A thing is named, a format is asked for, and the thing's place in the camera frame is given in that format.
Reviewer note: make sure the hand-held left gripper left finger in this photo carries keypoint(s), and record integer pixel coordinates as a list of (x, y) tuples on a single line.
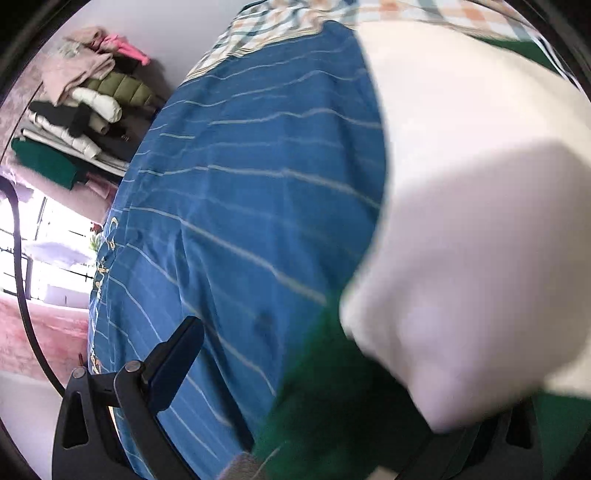
[(170, 369)]

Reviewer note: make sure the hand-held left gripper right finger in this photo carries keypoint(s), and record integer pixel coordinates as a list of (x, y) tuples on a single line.
[(496, 454)]

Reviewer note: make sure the green and white sweatshirt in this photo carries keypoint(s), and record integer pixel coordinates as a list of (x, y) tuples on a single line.
[(461, 184)]

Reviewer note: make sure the pile of folded clothes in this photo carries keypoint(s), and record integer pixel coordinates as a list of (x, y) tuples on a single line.
[(87, 92)]

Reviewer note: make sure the window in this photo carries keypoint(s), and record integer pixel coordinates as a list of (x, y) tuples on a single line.
[(51, 258)]

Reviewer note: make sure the blue striped bed sheet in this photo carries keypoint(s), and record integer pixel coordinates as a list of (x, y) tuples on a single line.
[(254, 184)]

